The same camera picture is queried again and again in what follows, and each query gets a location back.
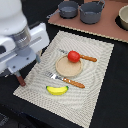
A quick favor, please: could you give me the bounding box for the fork with orange handle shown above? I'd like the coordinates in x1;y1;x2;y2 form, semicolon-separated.
45;71;85;88

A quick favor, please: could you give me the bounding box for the beige woven placemat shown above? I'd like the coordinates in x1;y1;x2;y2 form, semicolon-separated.
14;31;114;128

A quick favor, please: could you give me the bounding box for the large grey pot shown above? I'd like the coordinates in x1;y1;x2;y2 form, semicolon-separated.
79;0;105;24

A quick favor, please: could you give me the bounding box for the round wooden plate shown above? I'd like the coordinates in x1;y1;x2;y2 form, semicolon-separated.
55;55;83;77

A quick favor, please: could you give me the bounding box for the yellow toy banana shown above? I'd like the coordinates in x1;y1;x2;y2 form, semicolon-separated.
46;86;68;95

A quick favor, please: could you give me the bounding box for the beige bowl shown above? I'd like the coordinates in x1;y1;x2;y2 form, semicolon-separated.
119;5;128;30

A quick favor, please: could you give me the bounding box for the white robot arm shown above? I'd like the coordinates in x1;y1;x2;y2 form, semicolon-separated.
0;0;49;76

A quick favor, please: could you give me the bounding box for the small grey pot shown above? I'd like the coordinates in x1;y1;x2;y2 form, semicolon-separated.
48;1;78;19

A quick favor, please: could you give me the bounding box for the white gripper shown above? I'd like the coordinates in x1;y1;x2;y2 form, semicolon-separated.
0;23;49;78

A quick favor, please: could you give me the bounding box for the red toy tomato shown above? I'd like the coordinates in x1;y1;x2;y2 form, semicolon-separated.
68;51;80;63

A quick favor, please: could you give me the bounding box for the brown toy sausage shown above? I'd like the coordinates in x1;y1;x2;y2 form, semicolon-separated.
16;76;26;86

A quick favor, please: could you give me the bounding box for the brown wooden board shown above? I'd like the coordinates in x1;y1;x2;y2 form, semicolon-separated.
48;0;128;43

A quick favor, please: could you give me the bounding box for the knife with orange handle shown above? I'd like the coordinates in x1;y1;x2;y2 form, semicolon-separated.
60;49;97;62

